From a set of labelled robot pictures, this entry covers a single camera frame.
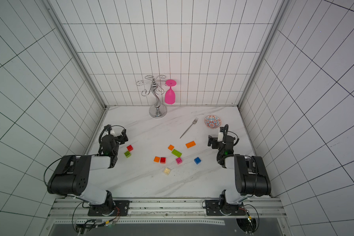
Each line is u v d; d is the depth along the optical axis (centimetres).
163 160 88
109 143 70
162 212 73
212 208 73
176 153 92
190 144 97
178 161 88
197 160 88
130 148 93
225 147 73
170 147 95
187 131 104
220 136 83
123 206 73
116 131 81
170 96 103
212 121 107
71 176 46
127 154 90
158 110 117
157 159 90
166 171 85
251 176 46
